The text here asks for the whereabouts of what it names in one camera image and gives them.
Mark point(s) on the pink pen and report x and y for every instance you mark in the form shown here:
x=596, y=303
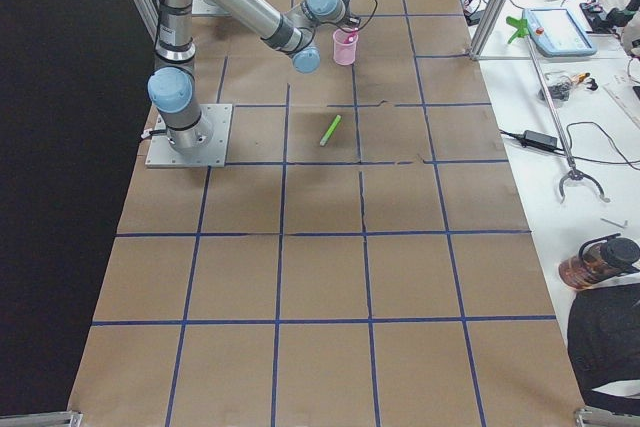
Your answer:
x=350, y=39

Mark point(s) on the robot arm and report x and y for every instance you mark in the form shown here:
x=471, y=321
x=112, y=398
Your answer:
x=171, y=88

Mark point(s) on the pink mesh cup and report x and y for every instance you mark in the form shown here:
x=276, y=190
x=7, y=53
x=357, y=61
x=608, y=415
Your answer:
x=343, y=54

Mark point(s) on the green pen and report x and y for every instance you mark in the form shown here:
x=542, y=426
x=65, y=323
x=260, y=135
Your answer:
x=330, y=130

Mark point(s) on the green plastic clamp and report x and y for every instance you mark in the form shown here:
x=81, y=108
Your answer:
x=521, y=28

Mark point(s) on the teach pendant tablet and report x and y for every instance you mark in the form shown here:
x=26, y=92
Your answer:
x=556, y=32

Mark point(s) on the black power adapter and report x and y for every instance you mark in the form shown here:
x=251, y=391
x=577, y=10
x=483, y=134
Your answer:
x=539, y=140

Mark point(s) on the black backpack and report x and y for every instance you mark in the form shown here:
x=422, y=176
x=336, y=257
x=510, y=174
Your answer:
x=603, y=344

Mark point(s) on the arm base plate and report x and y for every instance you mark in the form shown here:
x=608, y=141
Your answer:
x=205, y=144

